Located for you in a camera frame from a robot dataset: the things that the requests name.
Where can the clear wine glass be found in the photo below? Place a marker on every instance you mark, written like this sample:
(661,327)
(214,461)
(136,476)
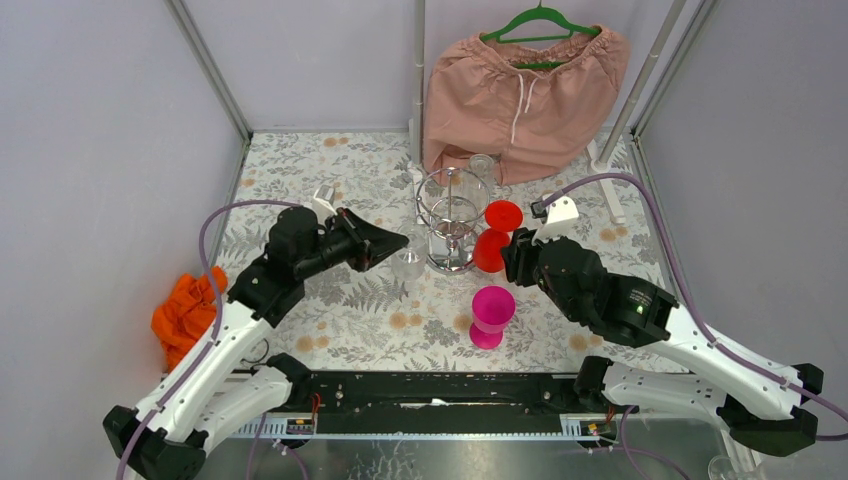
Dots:
(482,169)
(408,263)

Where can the chrome wine glass rack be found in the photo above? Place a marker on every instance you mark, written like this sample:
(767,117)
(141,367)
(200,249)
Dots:
(451,203)

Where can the pink shorts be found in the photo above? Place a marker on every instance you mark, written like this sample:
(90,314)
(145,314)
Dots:
(535,110)

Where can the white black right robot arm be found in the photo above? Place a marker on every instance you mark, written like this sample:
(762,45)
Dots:
(758,401)

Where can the orange cloth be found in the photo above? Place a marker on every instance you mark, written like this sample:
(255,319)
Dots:
(183,317)

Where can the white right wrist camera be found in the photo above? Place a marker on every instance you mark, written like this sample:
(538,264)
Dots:
(557,218)

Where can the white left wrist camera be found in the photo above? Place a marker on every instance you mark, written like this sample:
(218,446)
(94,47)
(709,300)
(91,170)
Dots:
(322,203)

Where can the red wine glass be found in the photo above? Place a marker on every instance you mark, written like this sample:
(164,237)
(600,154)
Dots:
(503,218)

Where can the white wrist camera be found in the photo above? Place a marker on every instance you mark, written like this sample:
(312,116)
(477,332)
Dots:
(557,218)
(322,203)

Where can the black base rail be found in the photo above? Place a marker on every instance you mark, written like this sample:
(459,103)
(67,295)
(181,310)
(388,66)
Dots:
(433,403)

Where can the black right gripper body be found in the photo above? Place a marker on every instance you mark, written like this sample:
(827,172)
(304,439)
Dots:
(524,267)

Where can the clear wine glass back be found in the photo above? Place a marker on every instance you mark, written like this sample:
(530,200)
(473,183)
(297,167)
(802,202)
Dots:
(482,169)

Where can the pink wine glass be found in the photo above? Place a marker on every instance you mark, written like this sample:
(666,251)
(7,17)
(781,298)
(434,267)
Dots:
(493,308)

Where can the clear wine glass front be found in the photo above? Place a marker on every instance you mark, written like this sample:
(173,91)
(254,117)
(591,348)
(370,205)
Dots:
(408,263)

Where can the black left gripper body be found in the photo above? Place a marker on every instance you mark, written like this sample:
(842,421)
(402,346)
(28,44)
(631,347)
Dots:
(356,237)

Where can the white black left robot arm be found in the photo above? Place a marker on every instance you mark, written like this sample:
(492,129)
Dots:
(170,432)

